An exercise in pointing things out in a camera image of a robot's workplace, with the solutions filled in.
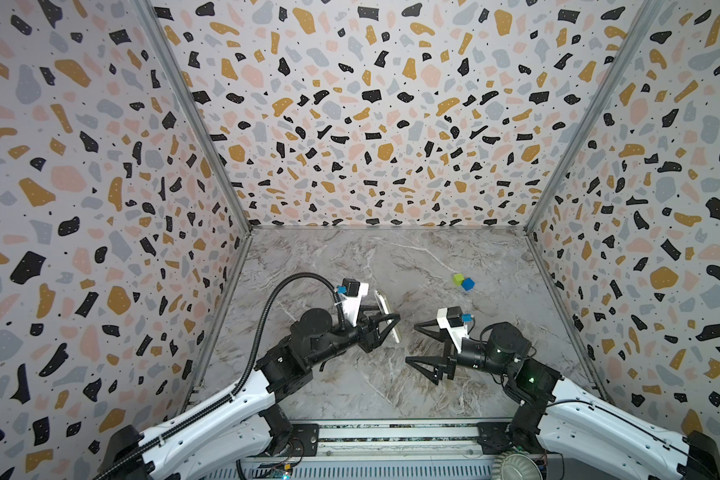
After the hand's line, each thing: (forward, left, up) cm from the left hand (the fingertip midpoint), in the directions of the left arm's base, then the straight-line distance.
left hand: (393, 310), depth 64 cm
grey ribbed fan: (-26, -28, -28) cm, 47 cm away
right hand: (-5, -4, -4) cm, 8 cm away
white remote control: (0, +2, +2) cm, 2 cm away
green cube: (+27, -25, -28) cm, 47 cm away
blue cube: (+25, -29, -29) cm, 48 cm away
